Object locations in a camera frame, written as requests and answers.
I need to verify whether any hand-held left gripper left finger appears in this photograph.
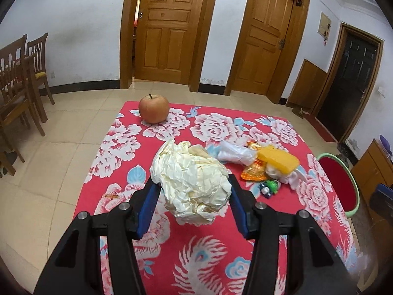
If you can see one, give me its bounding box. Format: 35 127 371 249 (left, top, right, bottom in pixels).
34 178 162 295

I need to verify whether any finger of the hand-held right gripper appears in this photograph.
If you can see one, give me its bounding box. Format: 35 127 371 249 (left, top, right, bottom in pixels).
369 183 393 219

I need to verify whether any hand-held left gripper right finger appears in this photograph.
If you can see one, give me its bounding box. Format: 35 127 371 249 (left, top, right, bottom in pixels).
228 174 358 295

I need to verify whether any red stool with green rim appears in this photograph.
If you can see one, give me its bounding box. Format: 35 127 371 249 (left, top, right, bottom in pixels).
317 153 360 218

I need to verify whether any large cream paper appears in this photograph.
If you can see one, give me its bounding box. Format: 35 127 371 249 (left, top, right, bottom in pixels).
150 140 232 226

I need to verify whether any wooden cabinet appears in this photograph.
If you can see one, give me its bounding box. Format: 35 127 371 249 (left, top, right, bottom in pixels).
350 139 393 204

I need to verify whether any small green toy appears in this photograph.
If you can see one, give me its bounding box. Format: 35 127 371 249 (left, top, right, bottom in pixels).
259 179 282 198

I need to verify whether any orange snack wrapper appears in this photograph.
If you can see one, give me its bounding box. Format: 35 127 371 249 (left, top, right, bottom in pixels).
240 142 268 181

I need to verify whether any white crumpled plastic wrap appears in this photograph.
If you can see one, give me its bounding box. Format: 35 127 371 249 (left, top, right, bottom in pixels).
266 163 308 189

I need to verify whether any red floral tablecloth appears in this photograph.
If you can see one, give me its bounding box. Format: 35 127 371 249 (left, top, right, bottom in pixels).
72 101 358 295

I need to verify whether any clear plastic bag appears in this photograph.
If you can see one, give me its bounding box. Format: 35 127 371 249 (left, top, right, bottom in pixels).
216 141 257 166

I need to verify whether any red door mat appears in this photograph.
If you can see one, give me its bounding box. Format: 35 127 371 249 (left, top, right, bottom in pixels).
303 114 337 143

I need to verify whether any red apple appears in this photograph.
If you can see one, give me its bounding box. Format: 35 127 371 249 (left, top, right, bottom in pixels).
138 94 170 124

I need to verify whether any dark metal door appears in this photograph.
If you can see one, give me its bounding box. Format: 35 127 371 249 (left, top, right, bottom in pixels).
311 23 384 144

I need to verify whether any wooden panelled door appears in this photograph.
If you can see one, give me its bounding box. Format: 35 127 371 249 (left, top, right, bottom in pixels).
120 0 222 92
224 0 311 104

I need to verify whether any wooden chair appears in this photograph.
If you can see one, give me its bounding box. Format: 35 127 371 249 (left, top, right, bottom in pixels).
26 32 56 106
0 34 46 163

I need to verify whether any wooden wall panel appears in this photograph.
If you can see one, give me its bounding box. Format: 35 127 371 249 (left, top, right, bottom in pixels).
287 59 328 110

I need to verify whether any wall electrical box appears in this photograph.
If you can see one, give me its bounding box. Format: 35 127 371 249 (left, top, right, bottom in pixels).
317 12 332 39

